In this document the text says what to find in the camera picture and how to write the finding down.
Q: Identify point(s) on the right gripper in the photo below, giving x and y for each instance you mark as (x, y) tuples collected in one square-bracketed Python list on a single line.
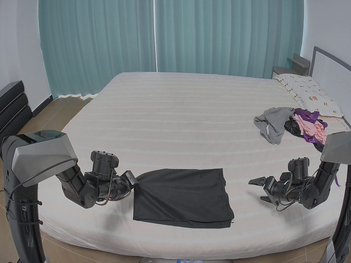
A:
[(282, 192)]

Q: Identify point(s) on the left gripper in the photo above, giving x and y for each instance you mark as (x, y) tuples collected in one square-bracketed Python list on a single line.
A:
[(123, 186)]

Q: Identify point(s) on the black T-shirt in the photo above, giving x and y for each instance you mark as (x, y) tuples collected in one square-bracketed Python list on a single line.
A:
[(183, 199)]

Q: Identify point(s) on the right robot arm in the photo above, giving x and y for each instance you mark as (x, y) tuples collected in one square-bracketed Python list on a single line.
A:
[(320, 185)]

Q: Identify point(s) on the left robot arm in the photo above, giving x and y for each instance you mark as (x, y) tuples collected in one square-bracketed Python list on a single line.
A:
[(41, 152)]

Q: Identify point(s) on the pile of clothes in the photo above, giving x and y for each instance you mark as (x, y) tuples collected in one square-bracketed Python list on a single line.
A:
[(309, 127)]

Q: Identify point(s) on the bed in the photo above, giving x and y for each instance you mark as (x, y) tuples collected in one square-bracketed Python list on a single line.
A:
[(178, 114)]

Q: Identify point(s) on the grey garment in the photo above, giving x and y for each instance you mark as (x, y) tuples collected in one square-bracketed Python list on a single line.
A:
[(274, 120)]

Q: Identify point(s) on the white printed pillow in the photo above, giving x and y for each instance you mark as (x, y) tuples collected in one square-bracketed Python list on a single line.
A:
[(309, 92)]

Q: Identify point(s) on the grey bedside table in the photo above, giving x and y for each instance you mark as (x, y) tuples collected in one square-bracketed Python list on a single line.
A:
[(294, 64)]

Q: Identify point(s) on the blue-green curtain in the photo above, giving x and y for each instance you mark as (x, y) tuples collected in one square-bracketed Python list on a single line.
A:
[(96, 37), (227, 29)]

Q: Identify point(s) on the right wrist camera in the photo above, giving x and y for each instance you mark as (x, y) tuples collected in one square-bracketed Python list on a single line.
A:
[(285, 177)]

